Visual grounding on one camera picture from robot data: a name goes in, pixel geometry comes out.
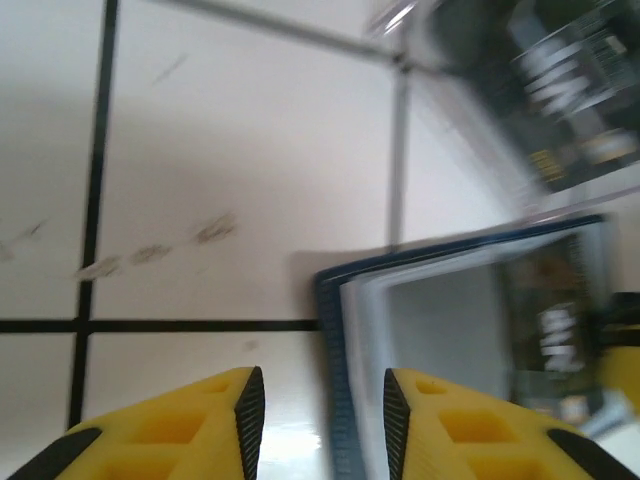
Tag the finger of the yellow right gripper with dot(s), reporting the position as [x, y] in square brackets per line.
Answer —
[622, 370]

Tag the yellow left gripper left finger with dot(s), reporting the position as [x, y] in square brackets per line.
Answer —
[165, 430]

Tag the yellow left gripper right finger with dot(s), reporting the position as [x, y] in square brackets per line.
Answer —
[480, 435]

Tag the black printed card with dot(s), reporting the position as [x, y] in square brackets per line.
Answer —
[565, 90]

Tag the clear acrylic card box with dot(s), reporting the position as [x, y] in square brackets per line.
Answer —
[450, 100]

